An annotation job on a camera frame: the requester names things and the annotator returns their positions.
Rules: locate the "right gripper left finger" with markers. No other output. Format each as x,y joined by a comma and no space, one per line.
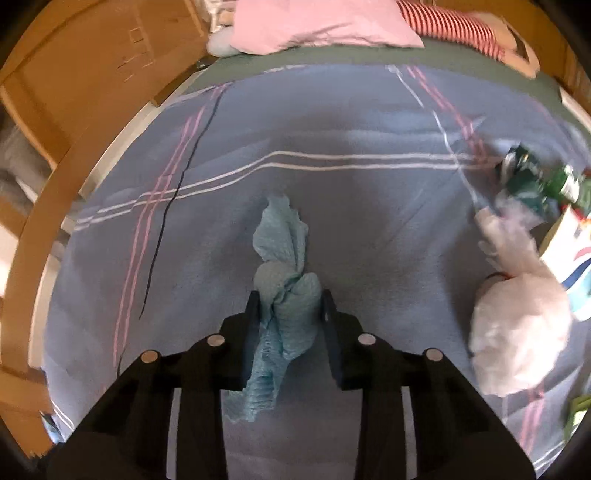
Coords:
126,434

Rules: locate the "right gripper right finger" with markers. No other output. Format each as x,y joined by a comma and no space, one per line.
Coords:
421,418

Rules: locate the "light blue face mask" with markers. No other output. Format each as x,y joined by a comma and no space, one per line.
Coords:
290,299

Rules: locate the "large white crumpled tissue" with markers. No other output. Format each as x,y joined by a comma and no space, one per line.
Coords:
521,322

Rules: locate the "green paper scrap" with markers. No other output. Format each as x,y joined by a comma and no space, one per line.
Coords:
577,411

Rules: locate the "white paper cup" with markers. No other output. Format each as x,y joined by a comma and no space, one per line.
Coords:
566,252

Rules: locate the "dark green foil wrapper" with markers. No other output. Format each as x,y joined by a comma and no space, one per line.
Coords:
521,176

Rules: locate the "green snack wrapper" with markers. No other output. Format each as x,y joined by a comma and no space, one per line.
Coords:
570,188

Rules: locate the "blue striped blanket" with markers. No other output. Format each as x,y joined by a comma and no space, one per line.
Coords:
303,275

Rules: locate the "striped plush doll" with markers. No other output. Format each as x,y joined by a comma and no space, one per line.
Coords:
484,32

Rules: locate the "pink pillow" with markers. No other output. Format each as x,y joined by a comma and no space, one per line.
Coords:
267,27

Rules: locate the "wooden bed frame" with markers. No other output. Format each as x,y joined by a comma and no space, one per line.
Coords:
69,115

